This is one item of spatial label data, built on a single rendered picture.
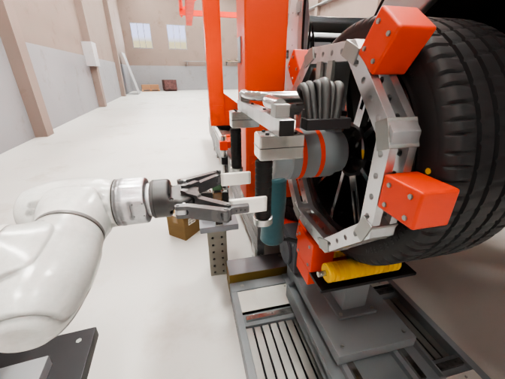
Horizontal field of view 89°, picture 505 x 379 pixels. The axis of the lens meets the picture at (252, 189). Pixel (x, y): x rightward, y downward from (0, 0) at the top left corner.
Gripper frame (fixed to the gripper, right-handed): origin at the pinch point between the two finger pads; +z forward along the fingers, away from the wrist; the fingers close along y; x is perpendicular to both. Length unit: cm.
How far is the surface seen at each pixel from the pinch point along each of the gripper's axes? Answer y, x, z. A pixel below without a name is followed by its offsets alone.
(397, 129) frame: 9.6, 13.3, 24.0
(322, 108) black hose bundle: 2.9, 16.4, 12.5
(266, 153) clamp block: 2.5, 8.5, 2.2
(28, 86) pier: -497, 4, -278
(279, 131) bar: 4.0, 12.8, 4.0
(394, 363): 5, -69, 49
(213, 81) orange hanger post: -248, 15, 16
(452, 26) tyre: -2, 31, 41
